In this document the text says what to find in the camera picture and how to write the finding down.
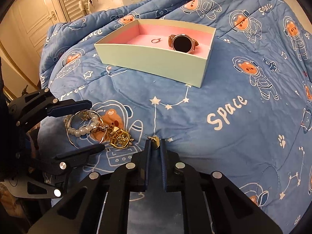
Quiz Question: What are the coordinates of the pearl bracelet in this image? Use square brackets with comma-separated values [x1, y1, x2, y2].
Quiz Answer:
[63, 111, 101, 137]

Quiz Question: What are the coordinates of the gold crown charm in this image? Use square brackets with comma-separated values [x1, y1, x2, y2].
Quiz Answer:
[107, 127, 134, 150]

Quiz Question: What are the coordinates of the gold stud earring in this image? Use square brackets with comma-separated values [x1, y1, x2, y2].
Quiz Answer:
[144, 135, 160, 150]

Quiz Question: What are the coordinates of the white leather strap watch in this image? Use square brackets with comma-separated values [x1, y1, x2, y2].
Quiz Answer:
[168, 34, 199, 53]

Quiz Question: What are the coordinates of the pink lined jewelry box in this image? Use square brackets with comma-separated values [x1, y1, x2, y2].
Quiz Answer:
[95, 19, 216, 88]

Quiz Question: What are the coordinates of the cream panelled door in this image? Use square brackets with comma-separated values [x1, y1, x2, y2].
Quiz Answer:
[7, 0, 68, 61]

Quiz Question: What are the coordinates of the blue space bear quilt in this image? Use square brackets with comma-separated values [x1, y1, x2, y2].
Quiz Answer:
[40, 0, 311, 233]

